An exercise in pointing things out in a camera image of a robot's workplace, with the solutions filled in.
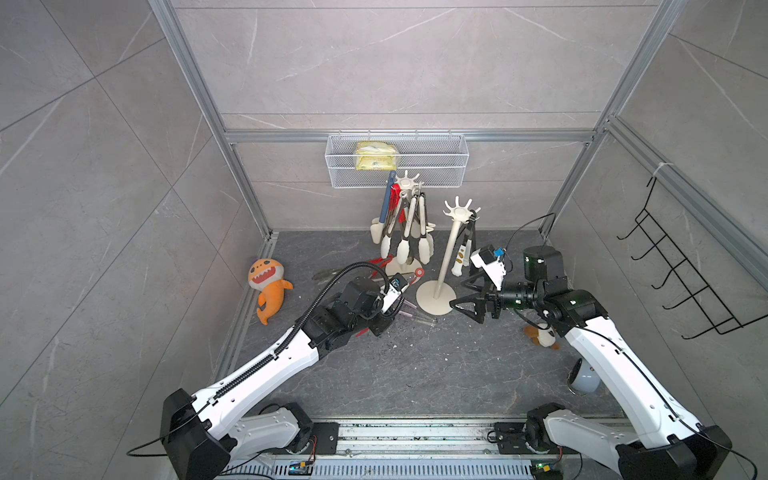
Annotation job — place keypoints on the blue handle cream tongs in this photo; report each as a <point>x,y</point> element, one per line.
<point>378,225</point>

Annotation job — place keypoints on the wide cream handle tongs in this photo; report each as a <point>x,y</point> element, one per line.
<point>426,243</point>

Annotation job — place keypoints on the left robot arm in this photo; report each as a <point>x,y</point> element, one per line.
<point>201,433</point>

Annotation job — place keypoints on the orange shark plush toy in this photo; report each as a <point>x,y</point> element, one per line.
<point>267,277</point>

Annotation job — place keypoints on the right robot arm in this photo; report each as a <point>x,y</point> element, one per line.
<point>663,441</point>

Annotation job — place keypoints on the cream tongs yellow dots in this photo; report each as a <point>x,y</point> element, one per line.
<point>457,268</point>

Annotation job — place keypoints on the white wire mesh basket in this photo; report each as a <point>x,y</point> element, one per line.
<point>439,159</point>

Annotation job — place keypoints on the black tip steel tongs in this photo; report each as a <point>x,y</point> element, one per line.
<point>470,234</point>

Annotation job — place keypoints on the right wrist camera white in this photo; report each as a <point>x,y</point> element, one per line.
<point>492,262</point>

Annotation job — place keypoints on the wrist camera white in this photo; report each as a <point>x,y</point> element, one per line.
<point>396,288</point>
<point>492,262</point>

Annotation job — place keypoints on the brown white small toy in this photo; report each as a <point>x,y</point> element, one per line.
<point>542,337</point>

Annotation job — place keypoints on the cream utensil stand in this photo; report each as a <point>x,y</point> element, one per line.
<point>434,296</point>
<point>410,186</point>

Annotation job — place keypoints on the red silicone tip tongs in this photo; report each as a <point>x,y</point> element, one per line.
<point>412,278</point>

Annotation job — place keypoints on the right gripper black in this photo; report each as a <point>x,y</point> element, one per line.
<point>488,295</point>

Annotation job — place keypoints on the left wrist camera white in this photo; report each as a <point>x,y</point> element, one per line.
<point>396,288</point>

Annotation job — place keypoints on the yellow packet in basket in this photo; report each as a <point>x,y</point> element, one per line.
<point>375,156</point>

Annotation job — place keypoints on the black wall hook rack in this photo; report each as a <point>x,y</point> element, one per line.
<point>718,317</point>

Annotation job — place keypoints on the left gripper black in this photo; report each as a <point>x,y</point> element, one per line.
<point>383,320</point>

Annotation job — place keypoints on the small grey round speaker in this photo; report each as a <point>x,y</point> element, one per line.
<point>583,379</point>

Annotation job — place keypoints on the pink tip small tongs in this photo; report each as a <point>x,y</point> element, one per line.
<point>411,311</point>

